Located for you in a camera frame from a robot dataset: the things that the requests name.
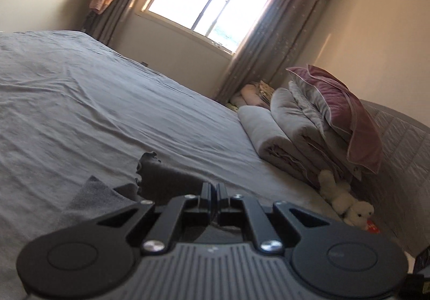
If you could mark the folded grey quilt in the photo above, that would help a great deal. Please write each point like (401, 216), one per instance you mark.
(295, 122)

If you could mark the grey pillow with piping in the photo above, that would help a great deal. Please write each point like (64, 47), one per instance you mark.
(312, 108)

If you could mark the light grey folded blanket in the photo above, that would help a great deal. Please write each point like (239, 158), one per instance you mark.
(265, 132)

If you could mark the grey padded headboard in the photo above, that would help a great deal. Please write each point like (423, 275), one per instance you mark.
(403, 159)

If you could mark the pink pillow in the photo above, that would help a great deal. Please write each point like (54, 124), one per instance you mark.
(349, 118)

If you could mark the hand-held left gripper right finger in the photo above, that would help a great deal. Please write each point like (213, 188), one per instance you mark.
(222, 201)

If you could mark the bed with grey sheet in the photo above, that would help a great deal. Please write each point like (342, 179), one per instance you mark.
(84, 102)

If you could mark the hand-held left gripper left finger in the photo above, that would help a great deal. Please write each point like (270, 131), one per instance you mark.
(205, 201)

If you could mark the dark grey garment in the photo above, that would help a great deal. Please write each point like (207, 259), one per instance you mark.
(161, 179)

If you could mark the pile of pink beige clothes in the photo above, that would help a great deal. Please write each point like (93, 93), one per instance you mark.
(250, 93)

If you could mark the white plush toy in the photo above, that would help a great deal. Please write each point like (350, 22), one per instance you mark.
(342, 199)

